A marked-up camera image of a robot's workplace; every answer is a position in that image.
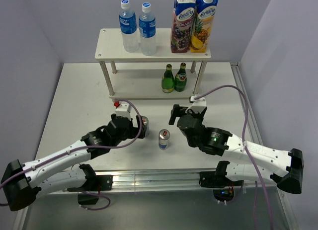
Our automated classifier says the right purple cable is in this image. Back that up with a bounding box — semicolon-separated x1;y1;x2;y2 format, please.
195;84;274;230

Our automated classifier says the yellow pineapple juice carton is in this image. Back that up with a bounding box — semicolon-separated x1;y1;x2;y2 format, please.
190;0;218;53

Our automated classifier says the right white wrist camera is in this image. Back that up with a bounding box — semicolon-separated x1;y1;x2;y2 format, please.
186;95;207;114

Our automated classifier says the white two-tier shelf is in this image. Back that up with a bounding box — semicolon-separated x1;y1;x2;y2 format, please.
95;28;211;100

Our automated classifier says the purple cable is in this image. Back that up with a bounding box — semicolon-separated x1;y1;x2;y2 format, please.
0;99;144;211
195;84;274;230

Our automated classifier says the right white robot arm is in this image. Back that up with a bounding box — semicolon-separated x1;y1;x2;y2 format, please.
169;104;304;194

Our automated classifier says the silver energy can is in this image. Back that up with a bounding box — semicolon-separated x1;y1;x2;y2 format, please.
159;129;170;150
142;116;150;137

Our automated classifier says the Pocari Sweat bottle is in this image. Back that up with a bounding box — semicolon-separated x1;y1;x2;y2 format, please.
119;0;139;53
139;2;157;56

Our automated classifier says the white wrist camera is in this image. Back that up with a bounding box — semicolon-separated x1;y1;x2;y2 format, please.
186;95;207;114
113;101;132;120

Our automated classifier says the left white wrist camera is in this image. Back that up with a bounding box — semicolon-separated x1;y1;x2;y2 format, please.
113;101;132;120

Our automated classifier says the aluminium frame rail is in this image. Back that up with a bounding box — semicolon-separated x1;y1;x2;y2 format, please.
23;63;289;230

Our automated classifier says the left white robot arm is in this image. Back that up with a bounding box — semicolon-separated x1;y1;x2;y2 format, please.
0;114;147;211

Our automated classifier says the green glass bottle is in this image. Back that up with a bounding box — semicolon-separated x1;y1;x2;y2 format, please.
161;64;174;93
174;63;187;92

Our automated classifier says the purple grape juice carton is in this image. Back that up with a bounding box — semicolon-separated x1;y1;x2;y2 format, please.
170;0;195;53

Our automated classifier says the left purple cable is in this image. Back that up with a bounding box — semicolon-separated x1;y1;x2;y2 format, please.
0;99;144;211

